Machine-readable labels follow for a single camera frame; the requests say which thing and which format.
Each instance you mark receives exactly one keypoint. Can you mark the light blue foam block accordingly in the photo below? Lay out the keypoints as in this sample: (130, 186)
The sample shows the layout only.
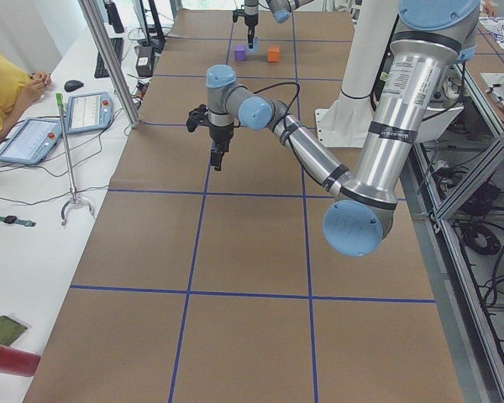
(253, 48)

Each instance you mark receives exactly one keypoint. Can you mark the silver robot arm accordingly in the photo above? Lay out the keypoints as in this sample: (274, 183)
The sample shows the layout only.
(249, 11)
(429, 37)

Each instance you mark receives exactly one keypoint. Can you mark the blue teach pendant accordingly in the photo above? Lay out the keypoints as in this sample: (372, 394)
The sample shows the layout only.
(32, 141)
(88, 112)

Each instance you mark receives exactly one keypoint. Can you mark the green handled reacher grabber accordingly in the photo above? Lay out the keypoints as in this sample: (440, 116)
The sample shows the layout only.
(76, 200)

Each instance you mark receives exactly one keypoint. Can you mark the person's clasped hands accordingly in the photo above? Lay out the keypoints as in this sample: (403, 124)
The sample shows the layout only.
(39, 82)

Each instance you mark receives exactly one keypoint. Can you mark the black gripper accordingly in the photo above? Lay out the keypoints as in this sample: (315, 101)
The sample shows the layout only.
(221, 134)
(249, 19)

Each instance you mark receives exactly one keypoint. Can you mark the person in yellow shirt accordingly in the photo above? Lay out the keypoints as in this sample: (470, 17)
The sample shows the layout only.
(15, 98)

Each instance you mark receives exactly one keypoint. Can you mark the green strap smartwatch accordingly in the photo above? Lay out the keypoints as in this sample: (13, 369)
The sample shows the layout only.
(14, 220)

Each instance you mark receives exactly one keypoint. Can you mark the black computer mouse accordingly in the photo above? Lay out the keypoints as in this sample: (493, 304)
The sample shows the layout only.
(73, 85)

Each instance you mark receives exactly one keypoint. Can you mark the far blue teach pendant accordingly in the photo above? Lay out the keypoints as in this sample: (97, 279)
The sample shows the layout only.
(88, 112)

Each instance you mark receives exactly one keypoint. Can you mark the purple foam block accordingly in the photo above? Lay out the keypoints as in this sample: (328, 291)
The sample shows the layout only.
(240, 53)

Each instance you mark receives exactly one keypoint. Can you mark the near blue teach pendant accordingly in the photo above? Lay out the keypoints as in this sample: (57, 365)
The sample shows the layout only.
(32, 141)

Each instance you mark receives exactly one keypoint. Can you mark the orange foam block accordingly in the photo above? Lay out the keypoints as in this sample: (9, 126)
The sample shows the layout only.
(273, 54)

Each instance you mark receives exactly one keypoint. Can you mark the aluminium frame post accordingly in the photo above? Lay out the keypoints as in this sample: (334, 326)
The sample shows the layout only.
(102, 41)

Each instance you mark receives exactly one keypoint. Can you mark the red water bottle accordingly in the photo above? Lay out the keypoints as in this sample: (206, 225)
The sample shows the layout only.
(18, 362)

